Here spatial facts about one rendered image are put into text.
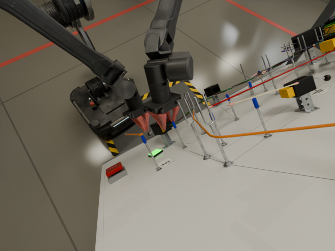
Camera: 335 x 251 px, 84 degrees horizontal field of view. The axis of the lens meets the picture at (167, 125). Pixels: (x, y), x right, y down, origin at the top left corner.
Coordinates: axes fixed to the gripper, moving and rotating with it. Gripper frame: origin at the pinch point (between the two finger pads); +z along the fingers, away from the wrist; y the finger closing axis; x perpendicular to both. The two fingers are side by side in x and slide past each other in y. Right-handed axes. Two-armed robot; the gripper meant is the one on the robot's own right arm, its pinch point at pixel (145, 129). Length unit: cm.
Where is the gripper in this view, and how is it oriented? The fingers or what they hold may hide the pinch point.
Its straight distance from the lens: 73.1
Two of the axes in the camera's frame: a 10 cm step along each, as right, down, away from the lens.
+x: -5.8, -0.8, 8.1
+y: 7.5, -4.5, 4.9
